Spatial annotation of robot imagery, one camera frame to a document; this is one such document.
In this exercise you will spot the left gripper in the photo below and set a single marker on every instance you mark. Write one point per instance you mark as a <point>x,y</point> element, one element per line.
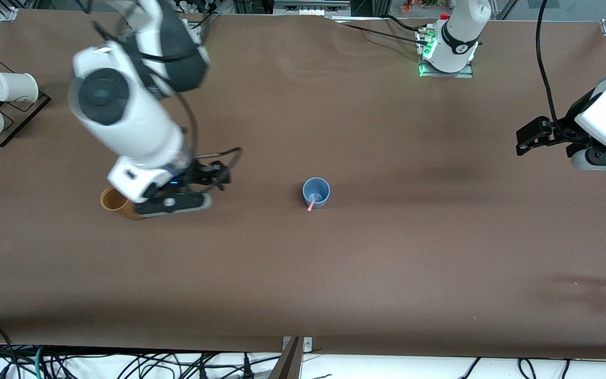
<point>571,128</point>

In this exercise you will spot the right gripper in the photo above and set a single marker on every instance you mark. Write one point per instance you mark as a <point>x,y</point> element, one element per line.
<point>201,175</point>

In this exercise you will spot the pink chopstick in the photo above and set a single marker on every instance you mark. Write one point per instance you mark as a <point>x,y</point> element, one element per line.
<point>312,202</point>

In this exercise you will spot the blue cup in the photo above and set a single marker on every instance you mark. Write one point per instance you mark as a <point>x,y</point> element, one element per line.
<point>323,190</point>

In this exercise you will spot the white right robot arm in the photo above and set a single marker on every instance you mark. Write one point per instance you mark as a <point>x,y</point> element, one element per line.
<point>124,116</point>

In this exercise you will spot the brown wooden cup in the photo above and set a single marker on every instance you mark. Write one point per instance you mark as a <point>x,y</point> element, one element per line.
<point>113,202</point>

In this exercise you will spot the brown table cloth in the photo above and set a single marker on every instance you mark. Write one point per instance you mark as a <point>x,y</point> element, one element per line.
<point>303,273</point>

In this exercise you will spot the silver control box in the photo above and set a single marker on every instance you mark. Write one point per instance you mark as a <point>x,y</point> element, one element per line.
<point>311,6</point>

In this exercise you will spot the brown pole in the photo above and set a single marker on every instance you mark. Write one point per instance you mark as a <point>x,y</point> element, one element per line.
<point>288,363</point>

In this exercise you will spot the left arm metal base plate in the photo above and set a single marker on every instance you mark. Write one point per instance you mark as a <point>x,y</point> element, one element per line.
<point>466,73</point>

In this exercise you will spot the metal table bracket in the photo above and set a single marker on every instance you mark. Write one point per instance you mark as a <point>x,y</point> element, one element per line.
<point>307,343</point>

